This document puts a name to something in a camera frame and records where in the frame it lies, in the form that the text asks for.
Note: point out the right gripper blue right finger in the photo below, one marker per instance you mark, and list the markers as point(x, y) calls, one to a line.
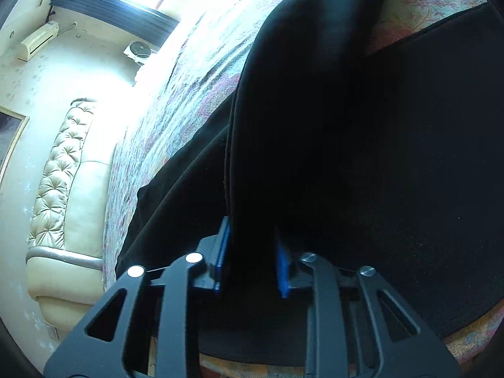
point(303, 271)

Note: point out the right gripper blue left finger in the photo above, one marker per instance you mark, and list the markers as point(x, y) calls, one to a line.
point(203, 268)

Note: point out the black pants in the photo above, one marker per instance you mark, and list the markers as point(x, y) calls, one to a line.
point(392, 159)

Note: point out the cream tufted leather headboard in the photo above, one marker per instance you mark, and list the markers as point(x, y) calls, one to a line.
point(64, 258)

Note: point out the floral bedspread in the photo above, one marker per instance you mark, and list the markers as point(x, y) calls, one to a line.
point(370, 331)

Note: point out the white fan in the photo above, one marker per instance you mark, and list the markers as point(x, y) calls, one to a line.
point(138, 51)

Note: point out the dark blue curtain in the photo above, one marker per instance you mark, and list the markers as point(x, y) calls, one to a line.
point(146, 23)

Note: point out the framed wall picture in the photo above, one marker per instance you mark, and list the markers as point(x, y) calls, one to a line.
point(12, 125)

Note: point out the white wall air conditioner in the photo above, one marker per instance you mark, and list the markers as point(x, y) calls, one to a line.
point(37, 40)

